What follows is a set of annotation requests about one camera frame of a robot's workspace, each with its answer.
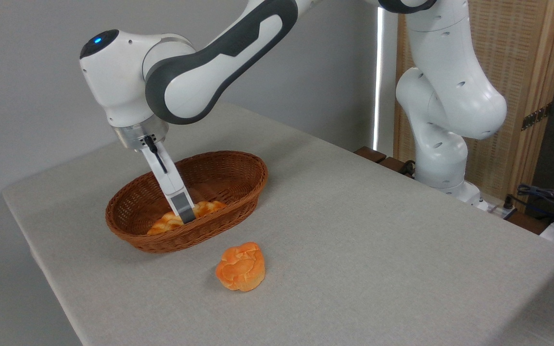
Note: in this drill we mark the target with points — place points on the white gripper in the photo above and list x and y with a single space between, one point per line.
169 178

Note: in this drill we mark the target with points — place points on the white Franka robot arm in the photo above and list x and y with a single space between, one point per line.
113 81

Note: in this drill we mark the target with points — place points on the braided golden bread loaf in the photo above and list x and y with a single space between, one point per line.
161 226

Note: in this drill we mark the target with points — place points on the round orange bread bun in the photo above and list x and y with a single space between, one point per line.
241 269

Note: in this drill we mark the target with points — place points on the brown wicker oval basket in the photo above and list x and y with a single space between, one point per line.
241 180

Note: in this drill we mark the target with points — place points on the grey tablecloth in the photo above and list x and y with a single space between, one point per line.
378 264

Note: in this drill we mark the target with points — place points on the black power plug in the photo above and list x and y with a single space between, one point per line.
509 202

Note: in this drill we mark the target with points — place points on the dark metal screen hinge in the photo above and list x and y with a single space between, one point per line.
535 117

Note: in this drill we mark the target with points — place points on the wooden rattan folding screen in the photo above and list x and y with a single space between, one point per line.
515 57

